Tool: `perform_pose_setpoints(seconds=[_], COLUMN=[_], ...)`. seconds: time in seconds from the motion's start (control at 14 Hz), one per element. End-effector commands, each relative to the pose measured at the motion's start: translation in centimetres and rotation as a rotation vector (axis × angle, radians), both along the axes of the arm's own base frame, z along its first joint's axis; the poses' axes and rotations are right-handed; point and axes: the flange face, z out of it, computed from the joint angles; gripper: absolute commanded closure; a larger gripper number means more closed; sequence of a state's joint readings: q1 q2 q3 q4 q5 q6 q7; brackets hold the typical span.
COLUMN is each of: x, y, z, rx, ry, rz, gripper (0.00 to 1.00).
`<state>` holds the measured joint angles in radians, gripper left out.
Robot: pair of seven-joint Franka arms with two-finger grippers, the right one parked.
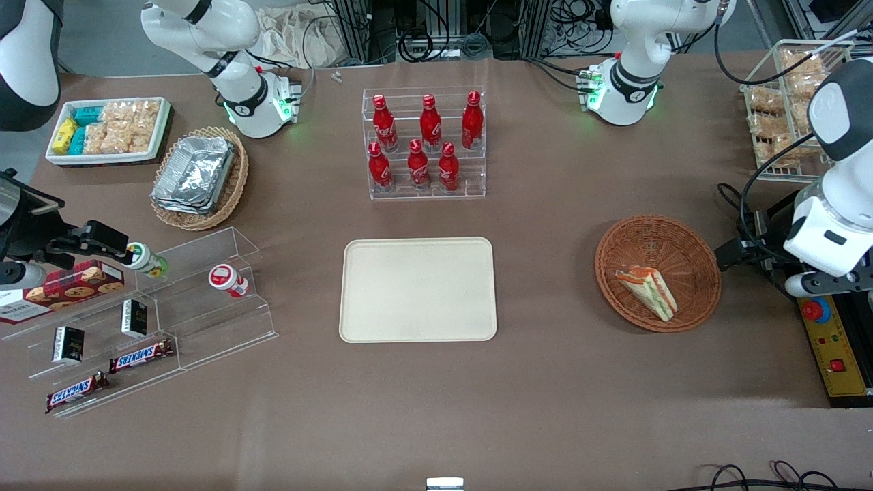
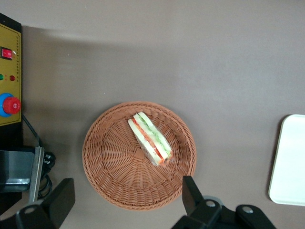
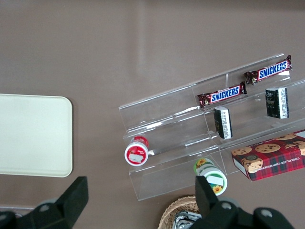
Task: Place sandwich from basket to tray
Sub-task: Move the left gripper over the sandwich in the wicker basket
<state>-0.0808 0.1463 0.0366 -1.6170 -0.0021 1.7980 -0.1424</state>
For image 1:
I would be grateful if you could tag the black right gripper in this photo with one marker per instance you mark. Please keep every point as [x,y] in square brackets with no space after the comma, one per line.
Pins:
[42,240]

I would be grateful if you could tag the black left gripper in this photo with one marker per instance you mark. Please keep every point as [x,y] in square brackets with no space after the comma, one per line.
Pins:
[758,240]

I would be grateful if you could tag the triangle sandwich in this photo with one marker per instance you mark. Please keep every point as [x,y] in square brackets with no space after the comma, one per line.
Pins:
[648,292]

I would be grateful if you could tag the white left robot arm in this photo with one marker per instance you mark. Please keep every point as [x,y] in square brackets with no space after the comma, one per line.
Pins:
[631,82]

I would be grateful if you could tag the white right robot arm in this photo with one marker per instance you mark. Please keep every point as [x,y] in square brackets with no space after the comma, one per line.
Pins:
[239,88]

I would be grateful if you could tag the brown wicker basket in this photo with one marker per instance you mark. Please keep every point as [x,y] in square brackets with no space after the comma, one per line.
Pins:
[655,242]

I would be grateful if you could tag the white snack tray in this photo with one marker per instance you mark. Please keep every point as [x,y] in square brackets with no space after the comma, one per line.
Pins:
[160,140]

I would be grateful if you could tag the aluminium foil tray stack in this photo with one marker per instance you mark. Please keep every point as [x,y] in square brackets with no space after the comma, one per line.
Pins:
[194,174]

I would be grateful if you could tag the light wicker basket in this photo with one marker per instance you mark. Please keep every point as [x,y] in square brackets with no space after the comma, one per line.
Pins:
[235,184]

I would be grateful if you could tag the beige plastic tray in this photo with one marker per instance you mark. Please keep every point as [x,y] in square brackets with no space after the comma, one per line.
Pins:
[417,290]

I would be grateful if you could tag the red tartan cookie box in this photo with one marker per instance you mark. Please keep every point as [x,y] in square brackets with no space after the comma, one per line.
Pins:
[75,286]

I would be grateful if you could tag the green lid yogurt cup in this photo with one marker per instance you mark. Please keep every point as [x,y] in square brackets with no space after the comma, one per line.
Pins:
[146,260]

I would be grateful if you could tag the small black box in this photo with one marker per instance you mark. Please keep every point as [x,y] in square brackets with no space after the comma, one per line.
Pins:
[135,319]
[69,345]

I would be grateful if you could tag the teal snack packet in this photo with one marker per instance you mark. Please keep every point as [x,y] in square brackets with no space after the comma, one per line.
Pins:
[78,141]
[87,115]

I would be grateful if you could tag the clear rice cracker packet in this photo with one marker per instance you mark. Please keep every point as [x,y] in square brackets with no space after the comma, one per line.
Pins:
[117,112]
[94,138]
[116,139]
[145,126]

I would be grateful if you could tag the yellow snack packet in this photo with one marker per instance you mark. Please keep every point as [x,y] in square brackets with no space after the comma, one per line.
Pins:
[64,136]

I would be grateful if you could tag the clear bagged pastry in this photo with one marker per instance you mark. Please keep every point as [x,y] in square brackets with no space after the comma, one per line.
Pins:
[803,87]
[766,126]
[799,61]
[765,102]
[784,153]

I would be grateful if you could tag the Snickers chocolate bar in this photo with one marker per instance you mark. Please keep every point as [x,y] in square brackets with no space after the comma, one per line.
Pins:
[75,392]
[140,355]

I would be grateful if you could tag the yellow emergency stop box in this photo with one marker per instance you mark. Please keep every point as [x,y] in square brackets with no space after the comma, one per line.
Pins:
[832,354]

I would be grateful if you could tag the clear acrylic stepped shelf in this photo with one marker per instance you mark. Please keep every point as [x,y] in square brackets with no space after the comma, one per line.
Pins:
[204,320]

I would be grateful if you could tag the red lid yogurt cup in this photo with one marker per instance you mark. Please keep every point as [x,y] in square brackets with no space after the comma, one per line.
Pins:
[225,278]

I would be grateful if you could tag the clear acrylic bottle rack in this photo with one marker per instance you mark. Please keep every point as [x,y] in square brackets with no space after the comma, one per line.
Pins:
[470,174]

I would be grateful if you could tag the red cola bottle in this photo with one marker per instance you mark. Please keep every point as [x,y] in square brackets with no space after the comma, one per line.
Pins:
[430,126]
[385,128]
[448,170]
[380,170]
[472,124]
[419,169]

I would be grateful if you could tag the beige cloth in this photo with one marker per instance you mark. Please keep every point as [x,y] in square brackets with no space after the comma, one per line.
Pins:
[293,37]

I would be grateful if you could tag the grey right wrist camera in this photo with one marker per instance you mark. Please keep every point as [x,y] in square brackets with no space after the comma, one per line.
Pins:
[20,275]

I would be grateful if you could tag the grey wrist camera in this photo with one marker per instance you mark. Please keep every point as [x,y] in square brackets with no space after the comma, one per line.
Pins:
[20,275]
[808,284]

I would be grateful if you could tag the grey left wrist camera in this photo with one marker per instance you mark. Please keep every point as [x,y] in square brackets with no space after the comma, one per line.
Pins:
[808,284]

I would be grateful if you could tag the aluminium frame rack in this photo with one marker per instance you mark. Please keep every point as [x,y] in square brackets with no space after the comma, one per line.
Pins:
[354,31]

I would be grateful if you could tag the small white bracket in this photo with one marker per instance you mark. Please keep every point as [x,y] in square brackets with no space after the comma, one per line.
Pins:
[445,484]

